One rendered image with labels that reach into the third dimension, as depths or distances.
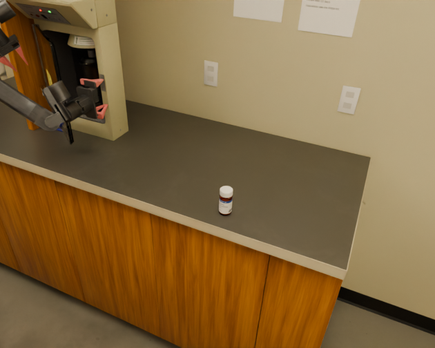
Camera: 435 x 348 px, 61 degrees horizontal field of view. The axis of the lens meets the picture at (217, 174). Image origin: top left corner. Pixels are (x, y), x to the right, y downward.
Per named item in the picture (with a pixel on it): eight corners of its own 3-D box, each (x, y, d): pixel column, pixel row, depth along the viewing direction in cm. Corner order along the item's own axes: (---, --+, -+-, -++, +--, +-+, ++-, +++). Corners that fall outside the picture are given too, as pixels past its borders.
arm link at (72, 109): (62, 125, 122) (72, 121, 119) (50, 106, 120) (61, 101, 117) (76, 117, 128) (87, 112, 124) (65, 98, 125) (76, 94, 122)
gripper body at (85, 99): (94, 88, 126) (79, 96, 120) (99, 115, 132) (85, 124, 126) (79, 85, 128) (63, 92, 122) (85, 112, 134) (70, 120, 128)
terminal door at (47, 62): (55, 116, 169) (34, 23, 146) (73, 146, 147) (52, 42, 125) (54, 116, 168) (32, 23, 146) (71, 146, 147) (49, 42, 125)
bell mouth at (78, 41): (88, 35, 163) (85, 21, 160) (121, 41, 157) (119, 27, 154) (57, 44, 149) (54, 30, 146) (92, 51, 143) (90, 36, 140)
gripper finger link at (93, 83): (109, 74, 131) (91, 83, 124) (112, 94, 135) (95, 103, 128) (93, 72, 133) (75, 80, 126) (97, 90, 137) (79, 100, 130)
